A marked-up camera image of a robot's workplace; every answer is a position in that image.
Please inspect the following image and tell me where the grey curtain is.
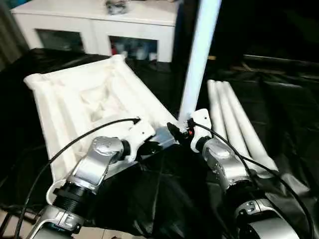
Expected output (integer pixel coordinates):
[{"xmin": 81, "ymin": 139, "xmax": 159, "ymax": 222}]
[{"xmin": 0, "ymin": 0, "xmax": 28, "ymax": 73}]

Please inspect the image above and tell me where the white plastic table leg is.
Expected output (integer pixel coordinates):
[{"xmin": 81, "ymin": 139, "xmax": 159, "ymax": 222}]
[
  {"xmin": 214, "ymin": 83, "xmax": 252, "ymax": 160},
  {"xmin": 178, "ymin": 0, "xmax": 220, "ymax": 129},
  {"xmin": 207, "ymin": 79, "xmax": 227, "ymax": 140},
  {"xmin": 223, "ymin": 83, "xmax": 279, "ymax": 179}
]

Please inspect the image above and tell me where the dark crumpled bag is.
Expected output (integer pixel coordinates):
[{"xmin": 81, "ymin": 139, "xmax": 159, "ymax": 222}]
[{"xmin": 106, "ymin": 0, "xmax": 130, "ymax": 15}]

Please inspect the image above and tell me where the white plastic table top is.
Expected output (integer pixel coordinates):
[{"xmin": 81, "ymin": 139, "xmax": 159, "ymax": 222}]
[{"xmin": 23, "ymin": 54, "xmax": 181, "ymax": 206}]

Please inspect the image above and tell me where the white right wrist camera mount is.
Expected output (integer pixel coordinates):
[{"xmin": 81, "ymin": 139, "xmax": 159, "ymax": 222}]
[{"xmin": 185, "ymin": 109, "xmax": 212, "ymax": 152}]

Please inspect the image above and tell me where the white cabinet with glass doors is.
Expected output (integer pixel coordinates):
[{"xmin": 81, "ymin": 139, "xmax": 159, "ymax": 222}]
[{"xmin": 11, "ymin": 0, "xmax": 177, "ymax": 63}]

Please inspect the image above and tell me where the blue upright panel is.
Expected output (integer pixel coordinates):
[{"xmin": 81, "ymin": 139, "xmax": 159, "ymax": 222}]
[{"xmin": 174, "ymin": 0, "xmax": 185, "ymax": 63}]

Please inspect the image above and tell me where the black plastic mat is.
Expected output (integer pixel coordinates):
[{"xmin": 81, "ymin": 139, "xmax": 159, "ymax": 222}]
[{"xmin": 0, "ymin": 47, "xmax": 319, "ymax": 239}]

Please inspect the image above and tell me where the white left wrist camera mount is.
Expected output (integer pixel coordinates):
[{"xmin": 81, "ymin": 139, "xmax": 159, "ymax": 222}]
[{"xmin": 124, "ymin": 119, "xmax": 157, "ymax": 164}]

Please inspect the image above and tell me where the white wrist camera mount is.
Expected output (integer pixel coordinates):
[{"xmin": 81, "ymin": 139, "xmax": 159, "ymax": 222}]
[
  {"xmin": 124, "ymin": 119, "xmax": 157, "ymax": 164},
  {"xmin": 185, "ymin": 109, "xmax": 212, "ymax": 152}
]

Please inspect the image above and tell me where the black case with yellow label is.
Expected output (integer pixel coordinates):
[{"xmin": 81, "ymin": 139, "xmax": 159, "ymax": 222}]
[{"xmin": 184, "ymin": 0, "xmax": 250, "ymax": 73}]

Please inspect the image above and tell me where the black long bar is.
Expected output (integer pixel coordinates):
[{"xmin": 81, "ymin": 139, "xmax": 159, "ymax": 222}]
[{"xmin": 243, "ymin": 54, "xmax": 319, "ymax": 73}]

